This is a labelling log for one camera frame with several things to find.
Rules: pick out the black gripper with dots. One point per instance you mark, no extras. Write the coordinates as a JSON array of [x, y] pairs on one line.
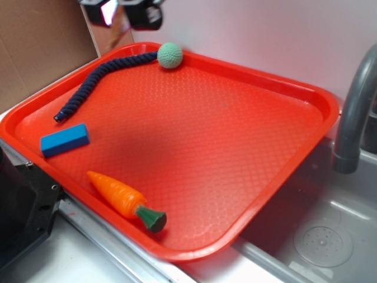
[[142, 15]]

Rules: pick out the green knitted ball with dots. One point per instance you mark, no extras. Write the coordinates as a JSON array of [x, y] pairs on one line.
[[170, 55]]

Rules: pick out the brown cardboard panel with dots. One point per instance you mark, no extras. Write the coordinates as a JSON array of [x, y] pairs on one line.
[[43, 41]]

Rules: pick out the red plastic tray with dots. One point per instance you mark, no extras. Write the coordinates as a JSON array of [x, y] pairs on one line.
[[209, 143]]

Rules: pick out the blue rectangular block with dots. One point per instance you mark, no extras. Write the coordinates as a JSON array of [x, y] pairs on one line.
[[64, 140]]

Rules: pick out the orange toy carrot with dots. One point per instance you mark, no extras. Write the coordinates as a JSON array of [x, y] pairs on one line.
[[127, 201]]

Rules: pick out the grey toy faucet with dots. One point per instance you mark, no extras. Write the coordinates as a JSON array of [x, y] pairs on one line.
[[357, 126]]

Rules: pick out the grey plastic sink basin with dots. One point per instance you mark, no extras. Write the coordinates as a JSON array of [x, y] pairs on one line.
[[319, 227]]

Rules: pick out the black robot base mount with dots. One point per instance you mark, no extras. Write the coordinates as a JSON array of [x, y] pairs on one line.
[[29, 201]]

